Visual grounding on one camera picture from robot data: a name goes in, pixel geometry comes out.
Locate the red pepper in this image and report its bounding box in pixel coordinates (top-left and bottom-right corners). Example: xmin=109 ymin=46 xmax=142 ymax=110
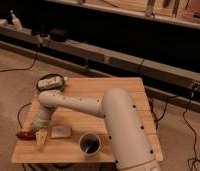
xmin=16 ymin=131 xmax=36 ymax=140

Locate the black round object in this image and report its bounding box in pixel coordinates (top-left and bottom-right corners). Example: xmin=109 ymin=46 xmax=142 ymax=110
xmin=50 ymin=28 xmax=68 ymax=42

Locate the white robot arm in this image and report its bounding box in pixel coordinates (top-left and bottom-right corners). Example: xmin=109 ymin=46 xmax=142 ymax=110
xmin=32 ymin=88 xmax=161 ymax=171

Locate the white block in bowl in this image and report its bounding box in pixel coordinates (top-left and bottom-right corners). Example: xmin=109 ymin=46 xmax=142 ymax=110
xmin=37 ymin=76 xmax=63 ymax=89

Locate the black cable on floor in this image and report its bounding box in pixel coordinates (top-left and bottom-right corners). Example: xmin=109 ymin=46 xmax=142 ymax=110
xmin=16 ymin=101 xmax=33 ymax=131

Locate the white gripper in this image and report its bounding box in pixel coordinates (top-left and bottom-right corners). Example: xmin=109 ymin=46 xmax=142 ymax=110
xmin=32 ymin=107 xmax=54 ymax=146

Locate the wooden table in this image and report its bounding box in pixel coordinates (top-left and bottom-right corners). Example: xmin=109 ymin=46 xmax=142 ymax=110
xmin=12 ymin=78 xmax=163 ymax=168

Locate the white sponge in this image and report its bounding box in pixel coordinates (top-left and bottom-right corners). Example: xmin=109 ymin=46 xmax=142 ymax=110
xmin=51 ymin=126 xmax=71 ymax=139

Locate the black cable at right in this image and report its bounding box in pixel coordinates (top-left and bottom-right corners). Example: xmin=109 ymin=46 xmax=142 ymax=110
xmin=182 ymin=84 xmax=200 ymax=171

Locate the green bowl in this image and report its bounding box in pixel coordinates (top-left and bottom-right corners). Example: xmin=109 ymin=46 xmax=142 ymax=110
xmin=36 ymin=73 xmax=65 ymax=92

